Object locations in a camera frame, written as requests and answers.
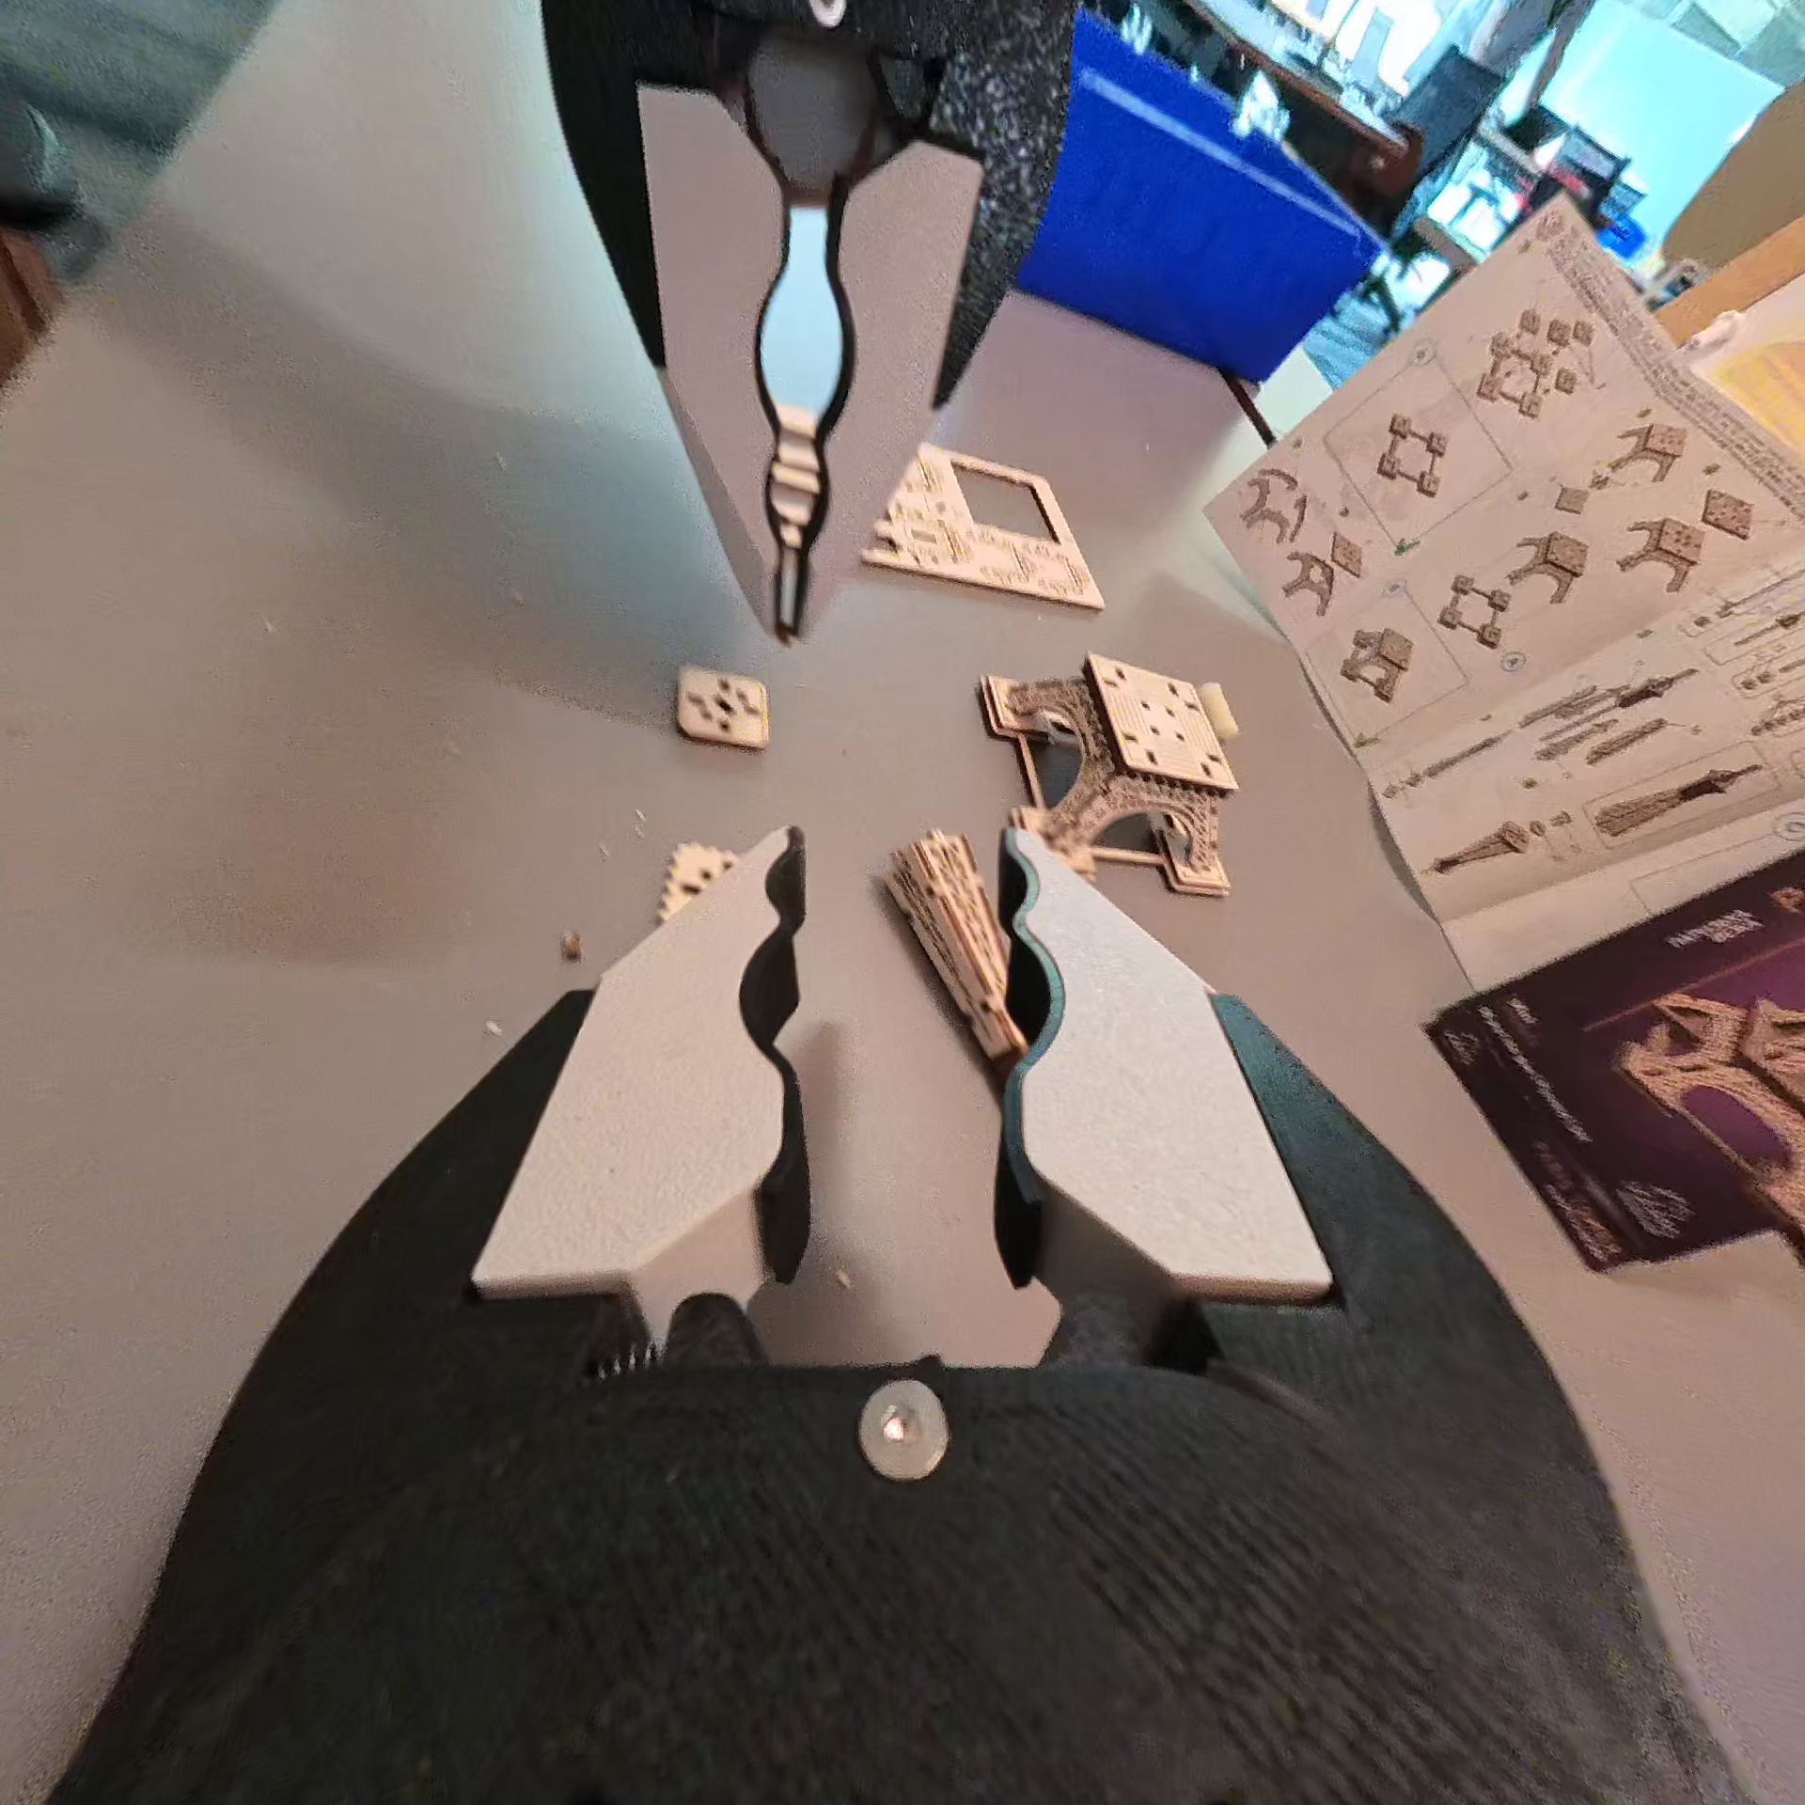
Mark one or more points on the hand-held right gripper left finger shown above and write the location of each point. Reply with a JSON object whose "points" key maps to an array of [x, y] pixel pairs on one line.
{"points": [[635, 1128]]}

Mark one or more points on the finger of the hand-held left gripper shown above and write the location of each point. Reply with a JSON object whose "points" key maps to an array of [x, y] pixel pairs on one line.
{"points": [[706, 283], [909, 283]]}

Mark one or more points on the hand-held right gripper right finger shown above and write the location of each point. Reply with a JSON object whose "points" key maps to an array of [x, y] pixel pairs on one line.
{"points": [[1157, 1128]]}

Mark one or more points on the wooden Eiffel tower model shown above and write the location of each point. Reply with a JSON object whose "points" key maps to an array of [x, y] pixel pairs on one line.
{"points": [[958, 943]]}

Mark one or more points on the grey desk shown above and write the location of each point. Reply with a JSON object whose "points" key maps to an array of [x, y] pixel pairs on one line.
{"points": [[352, 564]]}

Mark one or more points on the blue plastic bin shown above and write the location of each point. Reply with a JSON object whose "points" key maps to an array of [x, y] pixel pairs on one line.
{"points": [[1169, 212]]}

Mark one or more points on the notched wooden piece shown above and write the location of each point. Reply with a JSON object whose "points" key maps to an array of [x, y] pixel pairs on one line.
{"points": [[695, 877]]}

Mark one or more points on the wooden tower base model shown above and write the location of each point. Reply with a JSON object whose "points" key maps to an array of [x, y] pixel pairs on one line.
{"points": [[1129, 762]]}

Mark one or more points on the small white block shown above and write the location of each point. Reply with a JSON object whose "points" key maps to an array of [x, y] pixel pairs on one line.
{"points": [[1218, 708]]}

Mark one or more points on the small square wooden plate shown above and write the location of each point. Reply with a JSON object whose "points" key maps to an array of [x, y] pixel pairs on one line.
{"points": [[725, 708]]}

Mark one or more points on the black office chair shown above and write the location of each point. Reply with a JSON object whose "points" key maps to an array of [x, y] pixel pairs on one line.
{"points": [[1454, 127]]}

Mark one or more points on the purple product box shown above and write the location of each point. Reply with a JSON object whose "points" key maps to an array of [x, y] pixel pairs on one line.
{"points": [[1651, 1086]]}

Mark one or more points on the printed instruction sheet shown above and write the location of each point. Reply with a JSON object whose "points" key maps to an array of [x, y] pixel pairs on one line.
{"points": [[1552, 564]]}

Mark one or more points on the yellow paper sheet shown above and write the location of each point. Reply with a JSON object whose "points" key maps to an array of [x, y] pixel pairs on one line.
{"points": [[1757, 382]]}

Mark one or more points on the wooden sheet frame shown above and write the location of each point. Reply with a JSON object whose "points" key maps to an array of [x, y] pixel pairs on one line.
{"points": [[931, 545]]}

